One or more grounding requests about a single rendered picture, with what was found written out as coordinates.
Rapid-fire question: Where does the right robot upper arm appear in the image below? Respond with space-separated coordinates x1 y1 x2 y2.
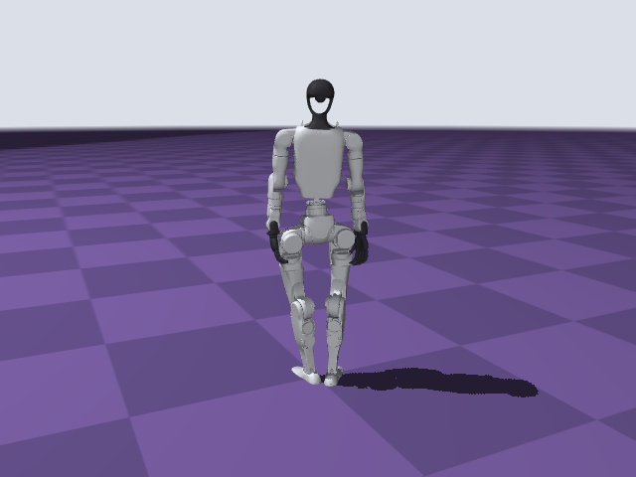
343 130 364 192

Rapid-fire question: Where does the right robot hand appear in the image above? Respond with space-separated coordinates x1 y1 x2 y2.
349 221 369 265

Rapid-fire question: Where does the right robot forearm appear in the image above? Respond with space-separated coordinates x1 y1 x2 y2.
350 177 369 232

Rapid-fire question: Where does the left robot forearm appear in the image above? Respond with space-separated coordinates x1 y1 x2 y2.
266 174 283 231

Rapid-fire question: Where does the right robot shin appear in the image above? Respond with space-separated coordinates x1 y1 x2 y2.
326 297 346 375

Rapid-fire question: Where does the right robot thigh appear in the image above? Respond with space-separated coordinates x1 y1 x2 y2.
325 223 355 317

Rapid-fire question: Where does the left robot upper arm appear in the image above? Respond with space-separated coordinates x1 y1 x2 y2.
271 128 296 190

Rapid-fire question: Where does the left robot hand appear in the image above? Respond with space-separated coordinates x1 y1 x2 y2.
267 221 288 263

